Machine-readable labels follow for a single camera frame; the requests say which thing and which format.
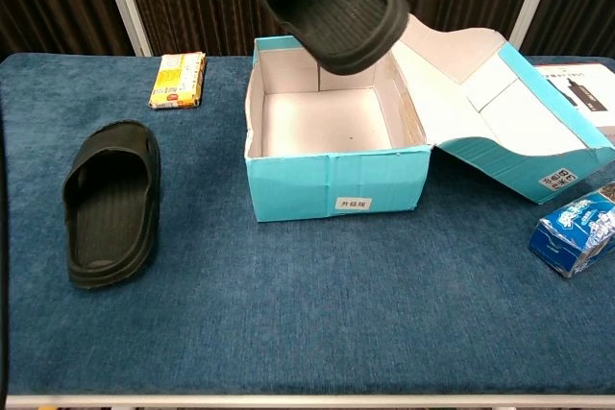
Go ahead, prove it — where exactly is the black rubber slipper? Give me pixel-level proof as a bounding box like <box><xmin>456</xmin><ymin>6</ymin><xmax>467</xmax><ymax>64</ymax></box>
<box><xmin>258</xmin><ymin>0</ymin><xmax>410</xmax><ymax>76</ymax></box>
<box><xmin>61</xmin><ymin>119</ymin><xmax>161</xmax><ymax>290</ymax></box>

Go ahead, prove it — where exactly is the light blue cardboard shoe box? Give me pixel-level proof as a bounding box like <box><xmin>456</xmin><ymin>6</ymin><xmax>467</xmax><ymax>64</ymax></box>
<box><xmin>243</xmin><ymin>13</ymin><xmax>615</xmax><ymax>224</ymax></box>

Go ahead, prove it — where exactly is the white product box red trim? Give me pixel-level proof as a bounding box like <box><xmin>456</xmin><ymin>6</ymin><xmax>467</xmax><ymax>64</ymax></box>
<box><xmin>532</xmin><ymin>62</ymin><xmax>615</xmax><ymax>145</ymax></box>

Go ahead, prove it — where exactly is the blue foil snack packet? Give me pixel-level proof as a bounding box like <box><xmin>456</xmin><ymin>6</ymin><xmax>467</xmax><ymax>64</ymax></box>
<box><xmin>527</xmin><ymin>181</ymin><xmax>615</xmax><ymax>279</ymax></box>

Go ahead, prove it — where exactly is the yellow snack packet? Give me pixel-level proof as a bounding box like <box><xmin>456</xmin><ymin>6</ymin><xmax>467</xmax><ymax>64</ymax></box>
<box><xmin>147</xmin><ymin>51</ymin><xmax>208</xmax><ymax>110</ymax></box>

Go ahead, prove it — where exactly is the blue table cloth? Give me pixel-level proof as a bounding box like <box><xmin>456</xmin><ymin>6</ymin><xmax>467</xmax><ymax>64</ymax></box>
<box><xmin>0</xmin><ymin>52</ymin><xmax>615</xmax><ymax>397</ymax></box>

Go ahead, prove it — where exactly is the silver table edge rail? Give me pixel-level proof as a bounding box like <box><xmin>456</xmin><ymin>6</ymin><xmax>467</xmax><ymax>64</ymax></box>
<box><xmin>0</xmin><ymin>394</ymin><xmax>615</xmax><ymax>410</ymax></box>

